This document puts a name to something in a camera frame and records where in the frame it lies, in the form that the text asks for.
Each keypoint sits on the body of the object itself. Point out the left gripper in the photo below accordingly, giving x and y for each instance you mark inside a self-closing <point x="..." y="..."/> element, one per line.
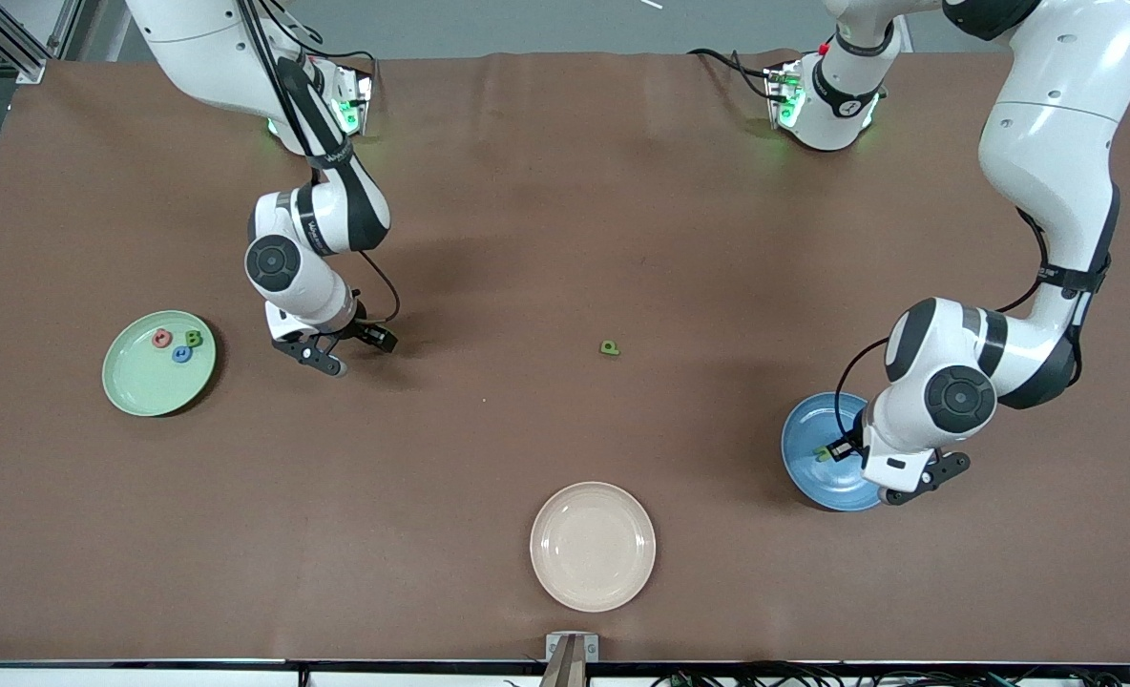
<point x="848" y="447"/>

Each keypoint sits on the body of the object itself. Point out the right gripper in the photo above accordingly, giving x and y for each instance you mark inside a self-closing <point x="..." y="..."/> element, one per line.
<point x="366" y="333"/>

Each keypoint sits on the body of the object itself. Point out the green letter B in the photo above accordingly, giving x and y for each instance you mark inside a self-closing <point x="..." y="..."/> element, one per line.
<point x="194" y="339"/>

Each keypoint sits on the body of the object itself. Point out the blue letter e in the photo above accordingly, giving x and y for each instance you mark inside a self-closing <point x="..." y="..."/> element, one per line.
<point x="182" y="355"/>

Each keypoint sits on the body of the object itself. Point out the red round lowercase letter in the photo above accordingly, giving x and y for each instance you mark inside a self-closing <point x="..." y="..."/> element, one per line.
<point x="162" y="338"/>

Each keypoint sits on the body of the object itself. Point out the green letter P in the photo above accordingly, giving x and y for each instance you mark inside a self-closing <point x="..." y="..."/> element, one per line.
<point x="609" y="348"/>

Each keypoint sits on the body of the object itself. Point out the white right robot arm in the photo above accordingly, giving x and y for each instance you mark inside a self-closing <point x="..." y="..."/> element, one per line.
<point x="202" y="48"/>

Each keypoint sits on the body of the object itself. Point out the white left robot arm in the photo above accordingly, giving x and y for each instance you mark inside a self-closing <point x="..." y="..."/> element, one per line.
<point x="1052" y="143"/>

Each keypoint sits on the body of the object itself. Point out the blue plate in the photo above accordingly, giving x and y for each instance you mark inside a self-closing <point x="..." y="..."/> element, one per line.
<point x="813" y="420"/>

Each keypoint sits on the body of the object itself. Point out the brown table mat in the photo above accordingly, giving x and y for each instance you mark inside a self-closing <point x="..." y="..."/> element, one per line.
<point x="527" y="239"/>

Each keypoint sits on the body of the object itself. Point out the silver right base connector plate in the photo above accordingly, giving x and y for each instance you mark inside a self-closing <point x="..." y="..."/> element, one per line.
<point x="360" y="105"/>

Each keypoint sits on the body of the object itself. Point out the silver base connector plate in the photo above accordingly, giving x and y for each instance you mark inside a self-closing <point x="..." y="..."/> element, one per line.
<point x="360" y="105"/>
<point x="777" y="91"/>

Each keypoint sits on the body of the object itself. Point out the light green plate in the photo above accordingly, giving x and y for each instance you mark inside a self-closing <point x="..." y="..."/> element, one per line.
<point x="145" y="382"/>

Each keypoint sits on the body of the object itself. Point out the beige plate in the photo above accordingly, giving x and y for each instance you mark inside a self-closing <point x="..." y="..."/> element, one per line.
<point x="593" y="547"/>

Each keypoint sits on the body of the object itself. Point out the silver left base connector plate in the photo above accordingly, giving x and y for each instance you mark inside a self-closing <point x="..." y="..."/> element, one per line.
<point x="777" y="91"/>

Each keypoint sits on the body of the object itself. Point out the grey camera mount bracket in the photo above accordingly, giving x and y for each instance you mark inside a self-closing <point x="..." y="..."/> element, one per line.
<point x="573" y="658"/>

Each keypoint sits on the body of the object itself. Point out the aluminium frame beam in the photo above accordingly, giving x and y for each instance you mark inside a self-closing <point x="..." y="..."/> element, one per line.
<point x="26" y="65"/>

